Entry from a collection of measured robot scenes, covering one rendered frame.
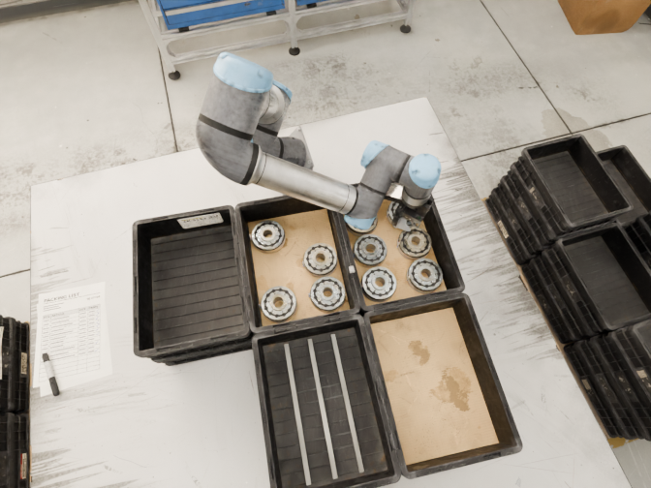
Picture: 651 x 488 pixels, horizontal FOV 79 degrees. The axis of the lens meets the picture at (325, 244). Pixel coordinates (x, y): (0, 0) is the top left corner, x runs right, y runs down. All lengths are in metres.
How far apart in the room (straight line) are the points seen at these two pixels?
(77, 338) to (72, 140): 1.68
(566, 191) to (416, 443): 1.33
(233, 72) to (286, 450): 0.90
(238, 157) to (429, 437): 0.85
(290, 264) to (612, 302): 1.39
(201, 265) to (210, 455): 0.54
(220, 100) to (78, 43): 2.73
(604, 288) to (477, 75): 1.68
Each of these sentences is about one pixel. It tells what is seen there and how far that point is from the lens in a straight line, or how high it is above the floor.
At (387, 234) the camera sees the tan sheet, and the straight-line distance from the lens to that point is 1.28.
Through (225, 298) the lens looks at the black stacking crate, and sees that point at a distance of 1.22.
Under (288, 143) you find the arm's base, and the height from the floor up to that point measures 0.92.
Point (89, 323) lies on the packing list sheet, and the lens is 1.49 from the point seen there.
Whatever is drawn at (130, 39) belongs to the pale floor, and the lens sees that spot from 3.41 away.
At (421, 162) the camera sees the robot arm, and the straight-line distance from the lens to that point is 0.97.
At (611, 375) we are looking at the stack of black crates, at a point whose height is 0.37.
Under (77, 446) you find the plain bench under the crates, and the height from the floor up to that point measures 0.70.
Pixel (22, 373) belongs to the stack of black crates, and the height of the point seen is 0.19.
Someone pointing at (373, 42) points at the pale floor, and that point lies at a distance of 3.15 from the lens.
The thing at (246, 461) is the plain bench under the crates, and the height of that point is 0.70.
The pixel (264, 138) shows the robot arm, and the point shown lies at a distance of 1.26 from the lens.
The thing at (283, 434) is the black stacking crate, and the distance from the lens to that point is 1.14.
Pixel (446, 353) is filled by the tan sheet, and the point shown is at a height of 0.83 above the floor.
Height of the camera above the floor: 1.97
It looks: 66 degrees down
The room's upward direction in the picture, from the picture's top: 2 degrees clockwise
